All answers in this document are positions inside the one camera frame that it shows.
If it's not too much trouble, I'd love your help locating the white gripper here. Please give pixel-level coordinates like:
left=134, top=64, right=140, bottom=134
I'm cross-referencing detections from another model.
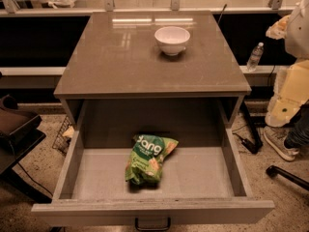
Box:
left=265, top=15, right=309, bottom=128

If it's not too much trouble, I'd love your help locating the green rice chip bag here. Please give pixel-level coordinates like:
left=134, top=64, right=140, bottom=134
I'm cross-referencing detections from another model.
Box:
left=125, top=134, right=179, bottom=186

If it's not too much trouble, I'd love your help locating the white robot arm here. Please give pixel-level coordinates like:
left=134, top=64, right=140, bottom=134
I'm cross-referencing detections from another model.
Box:
left=265, top=0, right=309, bottom=128

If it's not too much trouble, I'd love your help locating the grey cabinet counter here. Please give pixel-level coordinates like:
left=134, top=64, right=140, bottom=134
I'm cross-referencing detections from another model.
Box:
left=54, top=11, right=251, bottom=122

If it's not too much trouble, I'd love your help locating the open grey top drawer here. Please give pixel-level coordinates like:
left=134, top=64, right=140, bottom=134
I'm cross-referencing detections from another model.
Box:
left=31, top=97, right=276, bottom=227

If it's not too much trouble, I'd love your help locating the clear plastic water bottle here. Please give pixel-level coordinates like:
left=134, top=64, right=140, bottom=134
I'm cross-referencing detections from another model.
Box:
left=246, top=43, right=264, bottom=72

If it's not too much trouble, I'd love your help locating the black antenna rod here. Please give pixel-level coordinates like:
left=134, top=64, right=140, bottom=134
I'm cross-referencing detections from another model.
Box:
left=217, top=4, right=227, bottom=25

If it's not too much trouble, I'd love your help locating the grey sneaker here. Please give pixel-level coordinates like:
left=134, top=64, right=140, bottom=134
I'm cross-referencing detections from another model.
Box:
left=264, top=126, right=299, bottom=161

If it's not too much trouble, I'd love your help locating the white ceramic bowl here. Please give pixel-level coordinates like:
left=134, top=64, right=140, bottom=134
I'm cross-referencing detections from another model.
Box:
left=154, top=26, right=190, bottom=56

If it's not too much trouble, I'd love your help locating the black power adapter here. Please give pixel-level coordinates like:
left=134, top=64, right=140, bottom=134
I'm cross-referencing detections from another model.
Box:
left=237, top=134, right=263, bottom=154

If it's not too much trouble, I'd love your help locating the black chair leg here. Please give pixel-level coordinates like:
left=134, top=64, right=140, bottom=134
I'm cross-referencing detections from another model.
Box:
left=266, top=165, right=309, bottom=191

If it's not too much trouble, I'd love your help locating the black chair at left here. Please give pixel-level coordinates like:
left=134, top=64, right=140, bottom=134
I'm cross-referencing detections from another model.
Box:
left=0, top=95, right=51, bottom=204

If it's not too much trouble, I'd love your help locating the black drawer handle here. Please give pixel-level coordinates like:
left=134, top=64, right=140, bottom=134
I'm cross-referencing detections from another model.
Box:
left=134, top=217, right=171, bottom=232

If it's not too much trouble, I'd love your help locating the wire basket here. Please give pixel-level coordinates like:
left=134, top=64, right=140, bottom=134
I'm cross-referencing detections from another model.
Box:
left=52, top=117, right=74, bottom=156

